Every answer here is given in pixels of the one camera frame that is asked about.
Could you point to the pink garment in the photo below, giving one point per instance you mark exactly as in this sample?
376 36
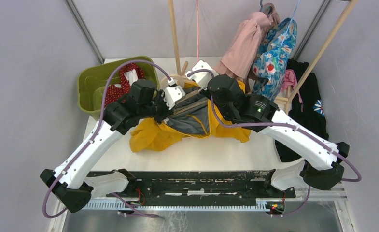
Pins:
238 59

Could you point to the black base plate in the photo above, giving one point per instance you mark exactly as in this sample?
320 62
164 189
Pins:
201 188

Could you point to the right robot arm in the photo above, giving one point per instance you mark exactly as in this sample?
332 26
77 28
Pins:
321 166

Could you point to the blue floral garment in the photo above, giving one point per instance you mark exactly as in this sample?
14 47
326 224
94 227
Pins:
272 57

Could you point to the wooden hanger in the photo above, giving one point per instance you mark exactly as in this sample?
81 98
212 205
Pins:
189 96

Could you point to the red polka dot skirt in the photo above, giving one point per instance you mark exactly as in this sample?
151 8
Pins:
128 75

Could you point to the pink wire hanger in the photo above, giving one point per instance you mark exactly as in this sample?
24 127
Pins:
198 30

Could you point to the black garment with flower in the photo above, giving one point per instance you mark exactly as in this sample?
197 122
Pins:
306 109

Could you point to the yellow skirt grey lining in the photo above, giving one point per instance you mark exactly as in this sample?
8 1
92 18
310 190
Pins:
194 119

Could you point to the green plastic basket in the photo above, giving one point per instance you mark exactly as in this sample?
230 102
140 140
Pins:
92 82

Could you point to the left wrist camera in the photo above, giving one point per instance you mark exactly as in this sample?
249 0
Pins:
172 93

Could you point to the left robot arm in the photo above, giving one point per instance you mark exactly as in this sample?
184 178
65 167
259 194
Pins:
70 181

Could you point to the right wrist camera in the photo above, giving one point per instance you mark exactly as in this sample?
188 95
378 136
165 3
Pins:
201 73

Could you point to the wooden clothes rack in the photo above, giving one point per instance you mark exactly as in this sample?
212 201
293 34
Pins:
290 93

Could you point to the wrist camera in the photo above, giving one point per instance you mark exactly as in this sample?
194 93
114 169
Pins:
172 93
201 73

